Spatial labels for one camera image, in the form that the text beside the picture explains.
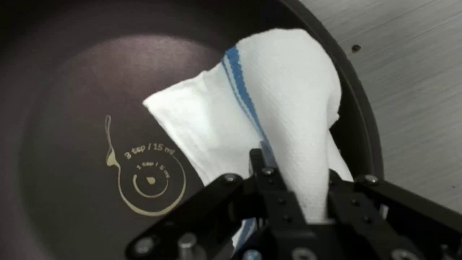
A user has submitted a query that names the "white blue-striped towel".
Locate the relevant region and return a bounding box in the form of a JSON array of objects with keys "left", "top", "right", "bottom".
[{"left": 141, "top": 27, "right": 355, "bottom": 254}]

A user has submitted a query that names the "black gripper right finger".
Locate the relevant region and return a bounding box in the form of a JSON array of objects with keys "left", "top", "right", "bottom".
[{"left": 326, "top": 168, "right": 462, "bottom": 260}]

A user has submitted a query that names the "black nonstick frying pan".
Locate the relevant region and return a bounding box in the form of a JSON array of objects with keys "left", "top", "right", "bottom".
[{"left": 0, "top": 0, "right": 386, "bottom": 260}]

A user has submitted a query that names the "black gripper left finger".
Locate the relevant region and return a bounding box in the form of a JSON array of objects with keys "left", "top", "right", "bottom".
[{"left": 125, "top": 148, "right": 308, "bottom": 260}]

